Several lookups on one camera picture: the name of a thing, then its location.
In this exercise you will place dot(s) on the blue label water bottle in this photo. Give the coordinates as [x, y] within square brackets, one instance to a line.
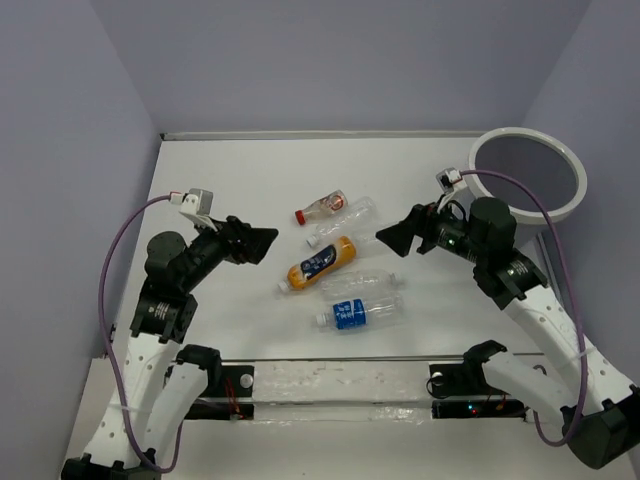
[369, 312]

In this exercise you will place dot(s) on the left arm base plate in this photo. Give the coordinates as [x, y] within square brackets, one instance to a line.
[230, 399]

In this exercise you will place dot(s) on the white round bin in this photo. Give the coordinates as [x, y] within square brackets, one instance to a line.
[505, 158]

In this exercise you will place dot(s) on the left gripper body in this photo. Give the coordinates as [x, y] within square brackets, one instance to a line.
[217, 242]

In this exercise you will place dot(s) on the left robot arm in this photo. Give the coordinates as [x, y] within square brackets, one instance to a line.
[162, 376]

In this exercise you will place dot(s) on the orange juice bottle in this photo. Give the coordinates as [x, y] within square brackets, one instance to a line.
[308, 272]

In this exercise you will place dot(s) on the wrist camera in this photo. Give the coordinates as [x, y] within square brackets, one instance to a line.
[448, 179]
[194, 205]

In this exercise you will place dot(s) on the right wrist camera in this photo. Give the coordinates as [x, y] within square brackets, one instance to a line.
[448, 179]

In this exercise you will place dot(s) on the small red-cap bottle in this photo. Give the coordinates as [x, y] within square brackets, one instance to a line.
[322, 209]

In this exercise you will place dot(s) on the clear crushed bottle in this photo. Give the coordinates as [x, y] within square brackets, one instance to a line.
[360, 283]

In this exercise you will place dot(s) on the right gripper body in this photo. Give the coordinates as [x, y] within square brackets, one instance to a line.
[439, 228]

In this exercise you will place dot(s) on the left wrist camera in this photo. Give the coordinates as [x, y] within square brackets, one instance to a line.
[194, 205]

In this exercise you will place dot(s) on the clear bottle white cap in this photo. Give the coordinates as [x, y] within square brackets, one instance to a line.
[357, 215]

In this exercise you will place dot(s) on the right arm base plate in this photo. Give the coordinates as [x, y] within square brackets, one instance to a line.
[456, 396]

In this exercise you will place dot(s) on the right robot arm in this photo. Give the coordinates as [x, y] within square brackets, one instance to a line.
[595, 405]

